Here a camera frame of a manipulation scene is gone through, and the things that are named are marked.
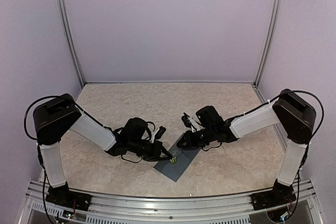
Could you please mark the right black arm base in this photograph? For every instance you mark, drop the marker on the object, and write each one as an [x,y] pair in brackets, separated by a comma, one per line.
[279,194]

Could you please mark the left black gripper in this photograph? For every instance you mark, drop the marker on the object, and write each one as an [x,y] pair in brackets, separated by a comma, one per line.
[156,151]

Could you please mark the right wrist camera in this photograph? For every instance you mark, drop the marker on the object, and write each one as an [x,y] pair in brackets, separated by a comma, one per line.
[189,122]

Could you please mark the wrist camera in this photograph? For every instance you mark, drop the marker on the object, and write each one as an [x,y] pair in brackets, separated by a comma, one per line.
[157,134]
[189,122]

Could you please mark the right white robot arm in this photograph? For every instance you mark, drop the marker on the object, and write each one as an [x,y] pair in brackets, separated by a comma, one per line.
[296,116]

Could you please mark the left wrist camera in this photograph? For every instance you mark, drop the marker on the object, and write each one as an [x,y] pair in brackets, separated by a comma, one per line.
[157,134]

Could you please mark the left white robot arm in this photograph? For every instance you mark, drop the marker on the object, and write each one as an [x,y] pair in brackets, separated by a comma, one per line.
[55,115]

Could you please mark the aluminium front rail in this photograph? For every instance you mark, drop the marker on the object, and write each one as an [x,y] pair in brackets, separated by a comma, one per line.
[109,208]

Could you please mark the dark blue envelope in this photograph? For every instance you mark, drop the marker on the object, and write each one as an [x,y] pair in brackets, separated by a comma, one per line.
[174,170]

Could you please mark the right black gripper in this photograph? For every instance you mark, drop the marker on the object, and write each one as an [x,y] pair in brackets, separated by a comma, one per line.
[190,142]

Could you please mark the left aluminium corner post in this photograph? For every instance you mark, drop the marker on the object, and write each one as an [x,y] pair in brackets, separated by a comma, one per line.
[70,42]

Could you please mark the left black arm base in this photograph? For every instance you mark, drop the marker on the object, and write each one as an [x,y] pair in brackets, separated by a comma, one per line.
[63,196]

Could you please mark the aluminium corner post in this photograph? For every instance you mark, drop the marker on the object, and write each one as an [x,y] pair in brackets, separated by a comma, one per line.
[70,42]
[268,42]

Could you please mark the right aluminium corner post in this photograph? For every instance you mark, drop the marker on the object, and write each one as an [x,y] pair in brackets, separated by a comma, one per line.
[268,42]

